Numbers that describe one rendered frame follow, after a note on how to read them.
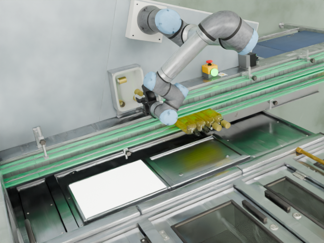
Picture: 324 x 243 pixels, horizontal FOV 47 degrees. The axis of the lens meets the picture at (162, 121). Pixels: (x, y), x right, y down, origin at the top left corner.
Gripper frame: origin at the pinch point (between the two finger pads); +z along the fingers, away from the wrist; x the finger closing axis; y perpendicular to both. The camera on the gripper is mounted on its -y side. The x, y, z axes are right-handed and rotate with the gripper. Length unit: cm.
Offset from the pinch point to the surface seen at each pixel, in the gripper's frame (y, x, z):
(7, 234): -3, -75, -78
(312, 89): 39, 129, 4
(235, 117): 37, 62, 4
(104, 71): -11.7, -11.6, 17.0
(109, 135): 17.4, -21.1, -0.5
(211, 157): 35, 23, -28
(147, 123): 18.2, 1.5, 0.2
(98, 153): 24.2, -29.6, -1.7
